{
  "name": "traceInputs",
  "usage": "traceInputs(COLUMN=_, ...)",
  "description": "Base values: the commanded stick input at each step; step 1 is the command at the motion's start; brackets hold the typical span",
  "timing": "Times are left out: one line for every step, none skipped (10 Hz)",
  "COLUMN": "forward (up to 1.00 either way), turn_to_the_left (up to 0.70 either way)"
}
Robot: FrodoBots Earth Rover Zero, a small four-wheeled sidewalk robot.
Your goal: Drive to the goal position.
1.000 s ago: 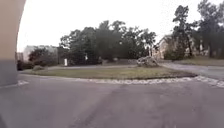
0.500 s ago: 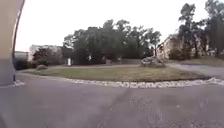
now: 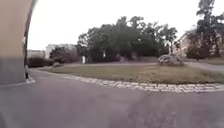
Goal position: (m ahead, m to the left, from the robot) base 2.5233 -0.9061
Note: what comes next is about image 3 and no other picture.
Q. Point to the group of dark trees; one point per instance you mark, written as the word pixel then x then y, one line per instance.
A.
pixel 130 40

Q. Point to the grass bank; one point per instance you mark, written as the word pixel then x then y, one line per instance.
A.
pixel 215 61

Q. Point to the grass patch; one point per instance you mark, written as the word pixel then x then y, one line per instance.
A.
pixel 143 73

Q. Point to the dark bushes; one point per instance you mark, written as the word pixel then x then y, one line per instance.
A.
pixel 61 55

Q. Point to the pale flat-roofed building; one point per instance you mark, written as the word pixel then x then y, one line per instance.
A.
pixel 53 47

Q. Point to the white post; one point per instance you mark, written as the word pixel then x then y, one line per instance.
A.
pixel 83 60

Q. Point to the pale cobblestone kerb strip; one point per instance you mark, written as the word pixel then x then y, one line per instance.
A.
pixel 150 86

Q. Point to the beige building behind trees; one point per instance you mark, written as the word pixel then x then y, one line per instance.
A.
pixel 182 43

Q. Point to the tall pine trees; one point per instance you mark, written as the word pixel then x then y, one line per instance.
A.
pixel 206 30

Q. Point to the plain yellow building wall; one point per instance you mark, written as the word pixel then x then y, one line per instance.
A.
pixel 11 36

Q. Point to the grey asphalt road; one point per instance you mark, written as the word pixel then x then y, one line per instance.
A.
pixel 83 106

